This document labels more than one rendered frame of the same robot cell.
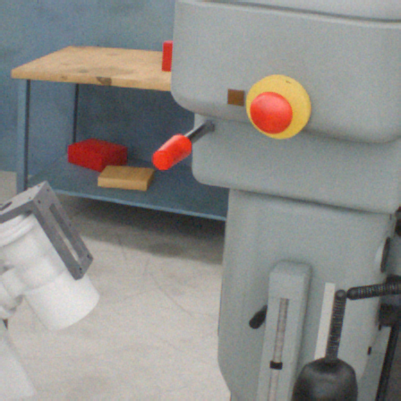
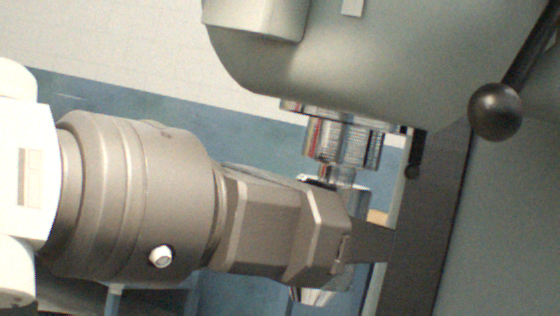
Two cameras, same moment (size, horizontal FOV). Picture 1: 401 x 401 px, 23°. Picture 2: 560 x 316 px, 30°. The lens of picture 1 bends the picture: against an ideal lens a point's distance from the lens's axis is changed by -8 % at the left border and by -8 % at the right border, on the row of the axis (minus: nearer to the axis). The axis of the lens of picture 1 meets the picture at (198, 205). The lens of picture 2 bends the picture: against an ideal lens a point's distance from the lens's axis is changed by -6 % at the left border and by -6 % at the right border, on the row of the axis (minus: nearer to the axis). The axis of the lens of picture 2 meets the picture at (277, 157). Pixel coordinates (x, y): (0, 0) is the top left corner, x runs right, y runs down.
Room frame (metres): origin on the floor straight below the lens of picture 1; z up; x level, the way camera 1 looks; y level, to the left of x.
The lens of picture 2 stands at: (0.51, -0.30, 1.31)
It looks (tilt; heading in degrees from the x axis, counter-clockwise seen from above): 3 degrees down; 17
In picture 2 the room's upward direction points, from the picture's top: 12 degrees clockwise
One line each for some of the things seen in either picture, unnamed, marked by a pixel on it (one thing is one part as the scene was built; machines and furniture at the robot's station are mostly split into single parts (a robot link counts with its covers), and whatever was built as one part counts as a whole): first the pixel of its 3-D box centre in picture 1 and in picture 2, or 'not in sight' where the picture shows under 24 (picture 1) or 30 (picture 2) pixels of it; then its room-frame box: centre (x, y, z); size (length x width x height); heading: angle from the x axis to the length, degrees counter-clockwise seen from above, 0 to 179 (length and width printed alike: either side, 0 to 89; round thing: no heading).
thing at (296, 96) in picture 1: (278, 106); not in sight; (0.93, -0.07, 1.76); 0.06 x 0.02 x 0.06; 72
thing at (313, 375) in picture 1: (326, 385); not in sight; (0.90, -0.15, 1.47); 0.07 x 0.07 x 0.06
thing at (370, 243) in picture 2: not in sight; (356, 242); (1.13, -0.16, 1.24); 0.06 x 0.02 x 0.03; 144
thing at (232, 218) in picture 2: not in sight; (197, 217); (1.07, -0.09, 1.24); 0.13 x 0.12 x 0.10; 54
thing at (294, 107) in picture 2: not in sight; (349, 117); (1.15, -0.14, 1.31); 0.09 x 0.09 x 0.01
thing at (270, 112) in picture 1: (272, 111); not in sight; (0.90, -0.06, 1.76); 0.04 x 0.03 x 0.04; 72
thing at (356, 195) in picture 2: not in sight; (333, 190); (1.15, -0.14, 1.26); 0.05 x 0.05 x 0.01
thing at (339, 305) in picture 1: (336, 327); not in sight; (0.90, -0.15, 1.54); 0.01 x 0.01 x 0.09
